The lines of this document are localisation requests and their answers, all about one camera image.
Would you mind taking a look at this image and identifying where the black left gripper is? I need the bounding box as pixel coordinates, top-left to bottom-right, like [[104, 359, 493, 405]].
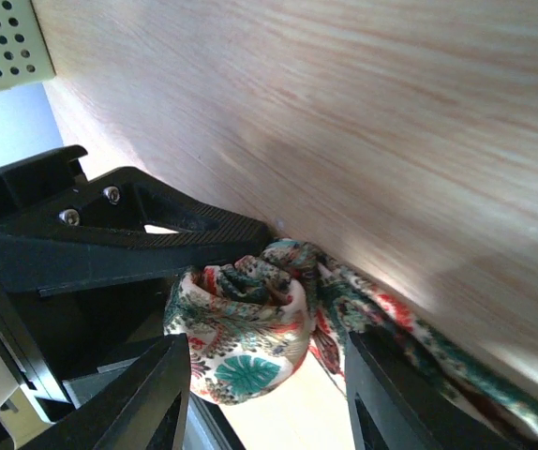
[[0, 143, 273, 450]]

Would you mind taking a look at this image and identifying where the patterned paisley tie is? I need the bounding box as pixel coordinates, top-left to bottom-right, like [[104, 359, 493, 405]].
[[163, 239, 538, 448]]

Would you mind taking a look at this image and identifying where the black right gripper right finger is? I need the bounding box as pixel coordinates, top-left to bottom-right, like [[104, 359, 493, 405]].
[[345, 333, 524, 450]]

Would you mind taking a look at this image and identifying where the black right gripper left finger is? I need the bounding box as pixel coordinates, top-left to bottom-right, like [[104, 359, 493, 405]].
[[23, 334, 190, 449]]

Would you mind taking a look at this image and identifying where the pale green perforated basket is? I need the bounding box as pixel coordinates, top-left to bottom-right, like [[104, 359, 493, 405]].
[[0, 0, 55, 92]]

